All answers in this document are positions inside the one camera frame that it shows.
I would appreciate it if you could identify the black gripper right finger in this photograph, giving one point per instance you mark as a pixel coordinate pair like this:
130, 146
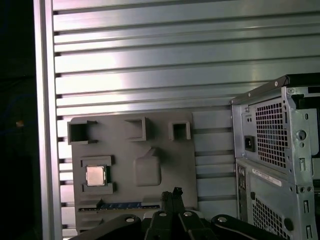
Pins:
178, 200

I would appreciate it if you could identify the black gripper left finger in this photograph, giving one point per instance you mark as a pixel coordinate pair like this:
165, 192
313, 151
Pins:
167, 202

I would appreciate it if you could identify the silver CPU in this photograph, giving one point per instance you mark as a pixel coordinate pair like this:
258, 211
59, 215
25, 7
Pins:
96, 175

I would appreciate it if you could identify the green RAM stick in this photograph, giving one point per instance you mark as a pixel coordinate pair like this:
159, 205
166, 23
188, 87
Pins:
120, 207

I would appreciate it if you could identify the grey parts rack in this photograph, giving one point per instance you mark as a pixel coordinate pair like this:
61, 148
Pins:
125, 162

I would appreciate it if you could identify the black PC case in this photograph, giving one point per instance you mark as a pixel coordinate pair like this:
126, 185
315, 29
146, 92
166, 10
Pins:
275, 195

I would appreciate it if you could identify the grey power supply unit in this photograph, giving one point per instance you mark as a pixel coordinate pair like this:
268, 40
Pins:
270, 135

